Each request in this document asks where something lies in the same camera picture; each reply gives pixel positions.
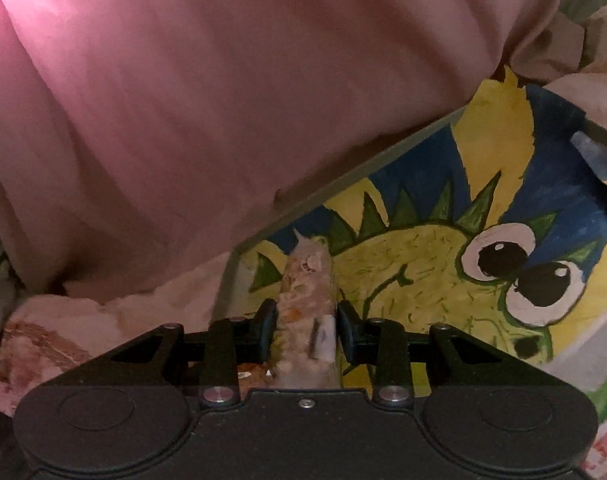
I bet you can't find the pink pillow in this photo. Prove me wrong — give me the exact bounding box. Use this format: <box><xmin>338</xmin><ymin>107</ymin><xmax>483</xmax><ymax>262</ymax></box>
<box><xmin>0</xmin><ymin>0</ymin><xmax>569</xmax><ymax>306</ymax></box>

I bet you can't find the white snack packet green print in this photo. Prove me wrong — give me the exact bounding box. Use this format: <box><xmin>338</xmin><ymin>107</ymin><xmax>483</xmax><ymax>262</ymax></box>
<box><xmin>548</xmin><ymin>305</ymin><xmax>607</xmax><ymax>480</ymax></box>

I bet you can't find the clear oat snack packet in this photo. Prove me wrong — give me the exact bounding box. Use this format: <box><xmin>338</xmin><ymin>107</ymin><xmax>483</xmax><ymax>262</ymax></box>
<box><xmin>276</xmin><ymin>229</ymin><xmax>344</xmax><ymax>391</ymax></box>

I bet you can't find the grey box with painted lining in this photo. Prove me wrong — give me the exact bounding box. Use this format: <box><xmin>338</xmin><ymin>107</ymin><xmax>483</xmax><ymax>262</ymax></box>
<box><xmin>222</xmin><ymin>65</ymin><xmax>607</xmax><ymax>396</ymax></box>

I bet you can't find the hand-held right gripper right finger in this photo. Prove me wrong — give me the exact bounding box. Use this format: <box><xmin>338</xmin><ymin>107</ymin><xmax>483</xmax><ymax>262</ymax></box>
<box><xmin>336</xmin><ymin>302</ymin><xmax>539</xmax><ymax>408</ymax></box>

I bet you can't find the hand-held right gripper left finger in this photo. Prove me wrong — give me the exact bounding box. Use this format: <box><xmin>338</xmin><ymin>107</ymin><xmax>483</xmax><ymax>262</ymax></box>
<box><xmin>74</xmin><ymin>299</ymin><xmax>279</xmax><ymax>409</ymax></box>

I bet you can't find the pink floral bed sheet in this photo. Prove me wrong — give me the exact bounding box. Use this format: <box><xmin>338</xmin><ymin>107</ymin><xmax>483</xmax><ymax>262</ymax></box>
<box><xmin>0</xmin><ymin>7</ymin><xmax>607</xmax><ymax>421</ymax></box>

